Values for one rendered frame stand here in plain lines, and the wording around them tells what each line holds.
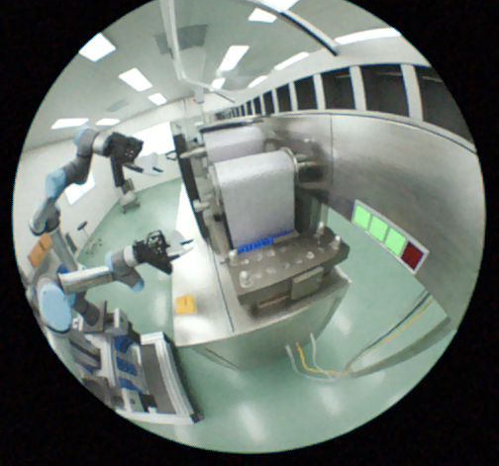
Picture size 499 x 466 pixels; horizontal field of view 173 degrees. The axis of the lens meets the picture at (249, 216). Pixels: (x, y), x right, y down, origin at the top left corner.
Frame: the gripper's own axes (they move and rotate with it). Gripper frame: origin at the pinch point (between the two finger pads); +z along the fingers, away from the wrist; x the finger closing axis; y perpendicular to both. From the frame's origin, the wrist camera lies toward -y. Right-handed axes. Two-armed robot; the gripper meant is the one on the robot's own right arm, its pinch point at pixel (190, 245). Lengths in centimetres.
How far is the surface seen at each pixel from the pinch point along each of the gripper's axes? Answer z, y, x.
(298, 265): 29.4, -5.9, -17.4
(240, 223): 17.7, 3.3, -0.3
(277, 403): 5, -109, -64
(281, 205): 32.6, 5.5, -0.3
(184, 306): -9.7, -16.5, -11.6
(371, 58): 46, 50, -27
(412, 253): 45, 10, -42
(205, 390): -43, -109, -38
